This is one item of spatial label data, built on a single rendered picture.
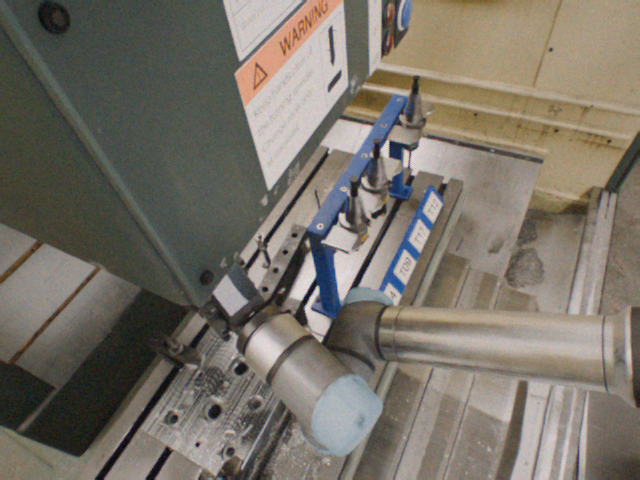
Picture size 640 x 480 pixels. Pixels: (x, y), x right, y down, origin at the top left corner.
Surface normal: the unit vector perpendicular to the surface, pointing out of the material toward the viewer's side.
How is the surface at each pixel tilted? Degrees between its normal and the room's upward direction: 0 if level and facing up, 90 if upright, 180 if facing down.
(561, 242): 17
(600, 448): 0
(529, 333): 27
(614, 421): 0
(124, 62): 90
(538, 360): 55
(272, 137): 90
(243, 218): 90
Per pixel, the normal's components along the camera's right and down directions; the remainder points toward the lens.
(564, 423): -0.11, -0.60
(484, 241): -0.28, -0.25
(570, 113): -0.45, 0.74
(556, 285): -0.36, -0.66
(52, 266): 0.89, 0.29
